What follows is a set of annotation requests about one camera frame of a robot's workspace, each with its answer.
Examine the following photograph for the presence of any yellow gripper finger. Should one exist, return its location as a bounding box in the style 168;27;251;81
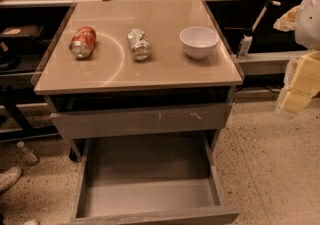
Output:
279;51;320;114

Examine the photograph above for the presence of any silver green 7up can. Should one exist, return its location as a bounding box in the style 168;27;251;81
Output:
127;28;151;61

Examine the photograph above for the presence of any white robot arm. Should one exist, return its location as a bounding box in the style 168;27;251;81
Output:
273;0;320;118

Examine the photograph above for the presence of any top drawer front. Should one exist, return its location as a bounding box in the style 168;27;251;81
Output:
51;103;231;139

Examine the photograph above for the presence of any grey drawer cabinet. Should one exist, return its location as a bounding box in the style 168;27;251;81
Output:
30;0;245;225

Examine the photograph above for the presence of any open middle drawer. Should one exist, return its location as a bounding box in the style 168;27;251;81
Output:
68;134;240;225

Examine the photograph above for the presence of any orange soda can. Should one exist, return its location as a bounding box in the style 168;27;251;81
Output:
69;26;96;59

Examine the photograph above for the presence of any white spray tool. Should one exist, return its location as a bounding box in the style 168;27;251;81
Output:
236;0;281;59

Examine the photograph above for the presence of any white bowl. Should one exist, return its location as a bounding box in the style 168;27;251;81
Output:
179;26;220;59

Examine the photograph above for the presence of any plastic bottle on floor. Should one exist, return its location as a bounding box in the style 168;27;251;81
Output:
16;141;40;166

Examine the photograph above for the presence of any white shoe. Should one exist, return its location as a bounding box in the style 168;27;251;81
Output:
0;166;22;192

